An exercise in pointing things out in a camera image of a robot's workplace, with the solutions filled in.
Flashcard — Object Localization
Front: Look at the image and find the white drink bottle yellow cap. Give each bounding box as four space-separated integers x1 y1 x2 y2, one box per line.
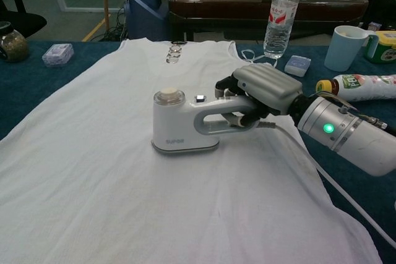
315 74 396 103

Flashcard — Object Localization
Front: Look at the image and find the blue grey card pack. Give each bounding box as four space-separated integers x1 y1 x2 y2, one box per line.
283 54 311 75

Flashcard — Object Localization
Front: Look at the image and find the glass jar black lid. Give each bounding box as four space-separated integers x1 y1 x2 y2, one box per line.
0 21 29 62

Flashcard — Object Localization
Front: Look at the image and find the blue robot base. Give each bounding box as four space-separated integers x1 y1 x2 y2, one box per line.
123 0 174 41

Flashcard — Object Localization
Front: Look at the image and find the green tub yellow lid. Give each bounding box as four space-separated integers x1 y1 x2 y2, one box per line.
363 31 396 64

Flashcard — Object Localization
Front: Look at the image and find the light blue mug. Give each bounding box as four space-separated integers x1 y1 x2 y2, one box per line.
324 25 380 72

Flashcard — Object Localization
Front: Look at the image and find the brown mahjong table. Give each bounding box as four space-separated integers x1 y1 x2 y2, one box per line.
168 0 369 42

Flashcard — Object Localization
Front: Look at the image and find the dark blue table cloth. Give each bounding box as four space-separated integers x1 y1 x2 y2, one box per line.
0 40 396 264

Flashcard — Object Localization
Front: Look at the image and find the white iron power cable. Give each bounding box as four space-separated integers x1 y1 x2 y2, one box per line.
258 120 396 246

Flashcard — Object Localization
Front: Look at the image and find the white cord loop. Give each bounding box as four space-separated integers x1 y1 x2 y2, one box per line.
241 48 278 67

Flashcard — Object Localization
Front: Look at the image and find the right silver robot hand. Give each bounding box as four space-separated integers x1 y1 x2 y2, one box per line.
214 62 303 129

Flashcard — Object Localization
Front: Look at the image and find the white sleeveless top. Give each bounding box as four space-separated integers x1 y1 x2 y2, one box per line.
0 38 383 264

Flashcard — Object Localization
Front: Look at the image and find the black office chair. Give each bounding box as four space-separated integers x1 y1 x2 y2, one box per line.
0 0 48 40

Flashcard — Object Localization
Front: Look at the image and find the clear plastic water bottle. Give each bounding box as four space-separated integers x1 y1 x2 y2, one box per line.
263 0 300 59

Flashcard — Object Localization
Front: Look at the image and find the clear plastic box purple content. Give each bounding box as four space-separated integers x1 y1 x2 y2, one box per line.
41 43 74 67

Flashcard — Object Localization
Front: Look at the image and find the white handheld steam iron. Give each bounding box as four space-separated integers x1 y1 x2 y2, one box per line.
150 87 264 156

